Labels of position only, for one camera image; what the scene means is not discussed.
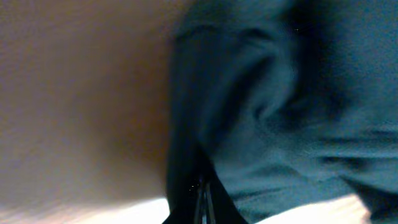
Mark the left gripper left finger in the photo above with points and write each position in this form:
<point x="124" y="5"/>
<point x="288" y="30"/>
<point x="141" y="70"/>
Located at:
<point x="183" y="188"/>

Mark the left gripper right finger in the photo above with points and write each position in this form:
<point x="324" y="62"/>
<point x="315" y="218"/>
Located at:
<point x="218" y="207"/>

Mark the black t-shirt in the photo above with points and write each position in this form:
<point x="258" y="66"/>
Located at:
<point x="293" y="102"/>

